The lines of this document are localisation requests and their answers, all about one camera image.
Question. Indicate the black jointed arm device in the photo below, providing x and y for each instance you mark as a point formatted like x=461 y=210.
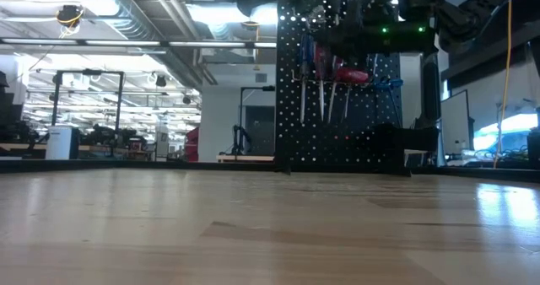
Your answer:
x=240 y=137

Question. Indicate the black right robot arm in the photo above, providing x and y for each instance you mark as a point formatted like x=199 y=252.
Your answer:
x=468 y=11

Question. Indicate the black tall column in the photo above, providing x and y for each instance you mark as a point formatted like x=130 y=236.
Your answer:
x=430 y=91

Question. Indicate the long ceiling light bar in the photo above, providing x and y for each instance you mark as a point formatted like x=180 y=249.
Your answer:
x=126 y=43

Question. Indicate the black ceiling spotlight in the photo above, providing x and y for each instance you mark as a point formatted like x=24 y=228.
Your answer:
x=187 y=100
x=161 y=81

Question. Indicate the black plastic bin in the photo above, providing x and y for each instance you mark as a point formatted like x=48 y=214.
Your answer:
x=405 y=150

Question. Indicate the white panel monitor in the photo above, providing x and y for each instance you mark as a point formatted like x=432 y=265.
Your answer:
x=455 y=125

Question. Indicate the black metal pegboard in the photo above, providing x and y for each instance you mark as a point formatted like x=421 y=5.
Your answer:
x=295 y=129

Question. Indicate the black ceiling device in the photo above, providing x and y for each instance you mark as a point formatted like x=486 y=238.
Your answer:
x=68 y=15

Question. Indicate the red cabinet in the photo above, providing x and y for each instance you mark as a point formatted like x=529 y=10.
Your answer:
x=193 y=143

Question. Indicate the light wooden desk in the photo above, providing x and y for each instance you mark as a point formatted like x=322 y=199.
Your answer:
x=244 y=157

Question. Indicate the white box cabinet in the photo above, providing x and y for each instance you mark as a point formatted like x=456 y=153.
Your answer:
x=59 y=143

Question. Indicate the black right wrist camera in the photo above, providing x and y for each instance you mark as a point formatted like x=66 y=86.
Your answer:
x=415 y=0

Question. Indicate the silver ventilation duct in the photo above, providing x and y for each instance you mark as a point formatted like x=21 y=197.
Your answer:
x=126 y=15

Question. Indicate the black doorway frame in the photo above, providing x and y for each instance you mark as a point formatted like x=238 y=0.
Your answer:
x=241 y=108

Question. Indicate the black metal stand frame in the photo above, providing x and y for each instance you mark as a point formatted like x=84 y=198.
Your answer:
x=88 y=72

